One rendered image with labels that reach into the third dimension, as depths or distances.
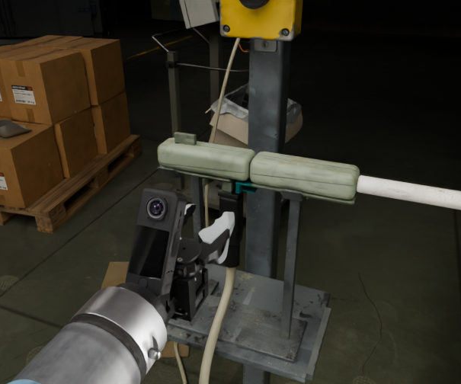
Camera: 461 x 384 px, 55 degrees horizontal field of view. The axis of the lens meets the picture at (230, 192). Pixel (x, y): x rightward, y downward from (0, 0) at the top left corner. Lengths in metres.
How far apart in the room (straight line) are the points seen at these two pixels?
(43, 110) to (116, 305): 2.45
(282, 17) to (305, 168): 0.23
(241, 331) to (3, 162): 2.02
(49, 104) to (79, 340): 2.46
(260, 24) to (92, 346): 0.51
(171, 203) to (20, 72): 2.44
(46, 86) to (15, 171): 0.53
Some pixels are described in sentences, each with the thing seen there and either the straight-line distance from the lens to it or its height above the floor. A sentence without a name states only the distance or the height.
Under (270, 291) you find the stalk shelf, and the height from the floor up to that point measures 0.79.
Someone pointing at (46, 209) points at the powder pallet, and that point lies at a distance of 2.68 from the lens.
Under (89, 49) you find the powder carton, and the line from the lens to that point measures 3.05.
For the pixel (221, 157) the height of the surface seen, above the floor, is 1.14.
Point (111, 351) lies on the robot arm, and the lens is 0.42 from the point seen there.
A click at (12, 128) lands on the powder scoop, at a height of 0.56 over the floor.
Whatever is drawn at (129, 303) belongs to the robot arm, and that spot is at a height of 1.12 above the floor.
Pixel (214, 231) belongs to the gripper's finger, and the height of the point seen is 1.10.
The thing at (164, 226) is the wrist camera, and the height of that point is 1.16.
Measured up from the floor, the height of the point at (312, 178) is 1.13.
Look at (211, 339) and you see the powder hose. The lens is 0.78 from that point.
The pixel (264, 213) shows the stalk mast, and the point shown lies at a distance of 0.89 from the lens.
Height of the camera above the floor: 1.41
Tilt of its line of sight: 28 degrees down
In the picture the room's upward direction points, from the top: straight up
